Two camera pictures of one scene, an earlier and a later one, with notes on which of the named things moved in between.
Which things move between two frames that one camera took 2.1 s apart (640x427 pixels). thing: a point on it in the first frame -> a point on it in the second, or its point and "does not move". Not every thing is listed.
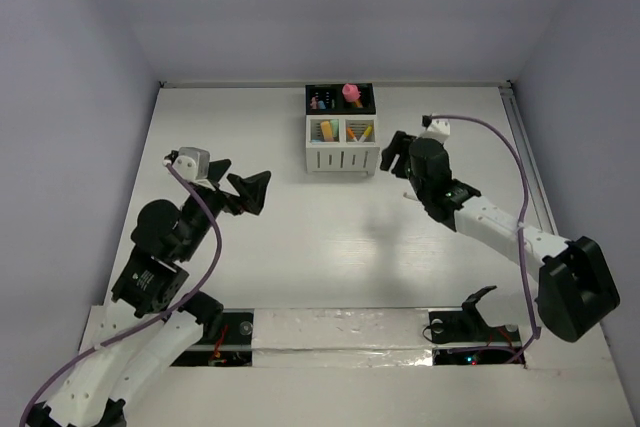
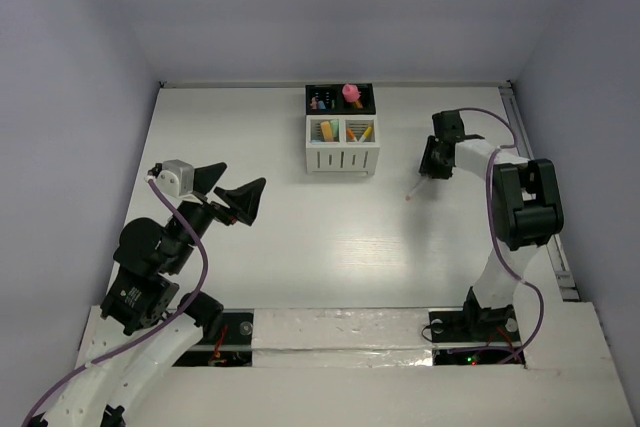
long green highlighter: [335, 129] does not move
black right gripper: [399, 142] -> [428, 166]
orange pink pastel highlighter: [327, 131] does not move
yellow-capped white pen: [366, 133] does not move
